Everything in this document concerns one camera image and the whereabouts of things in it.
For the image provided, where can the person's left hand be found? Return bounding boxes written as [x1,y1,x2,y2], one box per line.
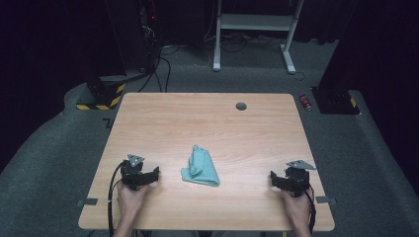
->
[116,180,150,219]

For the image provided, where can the person's right hand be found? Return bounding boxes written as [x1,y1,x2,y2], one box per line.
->
[281,189,314,229]

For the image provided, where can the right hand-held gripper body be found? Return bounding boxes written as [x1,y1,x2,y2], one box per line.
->
[285,159,318,198]

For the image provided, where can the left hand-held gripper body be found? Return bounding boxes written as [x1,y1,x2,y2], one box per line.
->
[120,153,148,192]

